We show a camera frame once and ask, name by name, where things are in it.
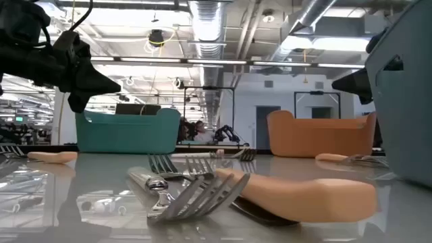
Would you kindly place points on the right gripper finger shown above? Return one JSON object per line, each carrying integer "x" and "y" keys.
{"x": 356, "y": 84}

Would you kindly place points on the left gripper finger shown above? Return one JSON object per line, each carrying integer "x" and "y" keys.
{"x": 96, "y": 82}
{"x": 79, "y": 101}

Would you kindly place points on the black background robot arm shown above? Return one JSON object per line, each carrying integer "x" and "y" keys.
{"x": 224, "y": 132}

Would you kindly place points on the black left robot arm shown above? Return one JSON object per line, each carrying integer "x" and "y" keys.
{"x": 20, "y": 20}

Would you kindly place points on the blue-grey plastic bin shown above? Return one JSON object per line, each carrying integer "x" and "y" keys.
{"x": 405, "y": 118}

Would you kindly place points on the teal plastic bin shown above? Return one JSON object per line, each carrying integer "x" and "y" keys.
{"x": 128, "y": 135}

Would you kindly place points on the green exit sign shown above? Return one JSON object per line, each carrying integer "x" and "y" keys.
{"x": 19, "y": 119}

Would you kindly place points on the orange plastic bin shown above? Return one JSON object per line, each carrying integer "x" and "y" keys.
{"x": 320, "y": 138}

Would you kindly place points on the grey door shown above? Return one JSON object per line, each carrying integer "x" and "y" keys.
{"x": 266, "y": 128}

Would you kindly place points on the person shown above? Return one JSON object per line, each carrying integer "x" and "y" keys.
{"x": 204, "y": 135}

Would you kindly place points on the long ceiling light strip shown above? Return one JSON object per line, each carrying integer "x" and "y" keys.
{"x": 216, "y": 61}

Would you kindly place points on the black station frame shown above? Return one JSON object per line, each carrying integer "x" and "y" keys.
{"x": 317, "y": 92}
{"x": 209, "y": 88}

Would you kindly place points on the slanted silver ceiling duct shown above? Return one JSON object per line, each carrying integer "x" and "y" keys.
{"x": 314, "y": 13}

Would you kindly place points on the black overhead camera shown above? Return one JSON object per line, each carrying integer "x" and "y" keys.
{"x": 156, "y": 37}

